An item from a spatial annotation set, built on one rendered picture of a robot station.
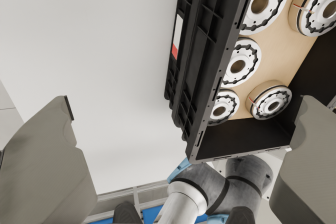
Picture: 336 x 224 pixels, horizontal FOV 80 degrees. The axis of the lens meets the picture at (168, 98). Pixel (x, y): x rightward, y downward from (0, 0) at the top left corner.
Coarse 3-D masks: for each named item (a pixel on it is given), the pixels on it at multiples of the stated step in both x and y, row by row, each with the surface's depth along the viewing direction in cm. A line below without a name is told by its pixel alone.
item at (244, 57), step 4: (232, 56) 36; (236, 56) 36; (240, 56) 36; (244, 56) 36; (232, 60) 36; (236, 60) 36; (244, 60) 37; (248, 60) 37; (228, 64) 36; (244, 64) 38; (248, 64) 38; (228, 68) 37; (240, 68) 38; (244, 68) 38; (228, 72) 38; (232, 72) 38; (236, 72) 38; (240, 72) 38; (228, 76) 38; (232, 76) 38; (236, 76) 39
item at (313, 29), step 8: (312, 0) 33; (320, 0) 33; (312, 8) 34; (304, 16) 35; (312, 16) 35; (304, 24) 36; (312, 24) 36; (320, 24) 37; (328, 24) 37; (304, 32) 37; (312, 32) 37; (320, 32) 38
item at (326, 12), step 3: (333, 0) 35; (330, 3) 36; (333, 3) 35; (327, 6) 36; (330, 6) 36; (333, 6) 35; (324, 9) 37; (327, 9) 36; (330, 9) 36; (333, 9) 35; (324, 12) 37; (327, 12) 36; (330, 12) 36; (324, 15) 36; (327, 15) 36
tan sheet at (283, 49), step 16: (288, 0) 36; (272, 32) 39; (288, 32) 40; (272, 48) 42; (288, 48) 43; (304, 48) 44; (272, 64) 44; (288, 64) 46; (256, 80) 46; (288, 80) 49; (240, 96) 48; (240, 112) 52
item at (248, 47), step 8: (240, 40) 34; (248, 40) 35; (240, 48) 35; (248, 48) 36; (256, 48) 36; (248, 56) 37; (256, 56) 38; (256, 64) 39; (248, 72) 40; (224, 80) 39; (232, 80) 40; (240, 80) 40
